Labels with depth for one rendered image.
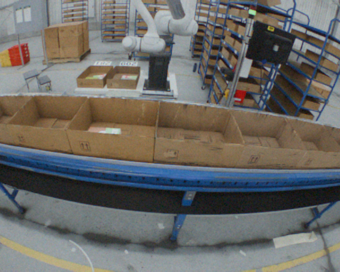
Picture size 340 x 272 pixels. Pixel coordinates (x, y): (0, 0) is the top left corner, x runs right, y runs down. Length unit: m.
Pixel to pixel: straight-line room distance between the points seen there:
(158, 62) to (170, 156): 1.06
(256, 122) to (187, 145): 0.54
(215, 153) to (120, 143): 0.41
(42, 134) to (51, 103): 0.31
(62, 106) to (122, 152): 0.52
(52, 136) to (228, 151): 0.79
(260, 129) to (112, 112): 0.89
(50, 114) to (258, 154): 1.20
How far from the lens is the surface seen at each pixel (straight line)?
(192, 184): 0.91
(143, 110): 1.01
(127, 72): 2.12
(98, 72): 2.20
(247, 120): 1.13
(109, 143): 0.80
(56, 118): 1.25
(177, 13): 1.45
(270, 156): 0.95
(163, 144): 0.76
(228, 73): 1.61
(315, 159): 1.18
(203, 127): 1.08
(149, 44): 1.28
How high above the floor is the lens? 1.53
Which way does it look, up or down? 40 degrees down
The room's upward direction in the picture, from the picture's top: 8 degrees clockwise
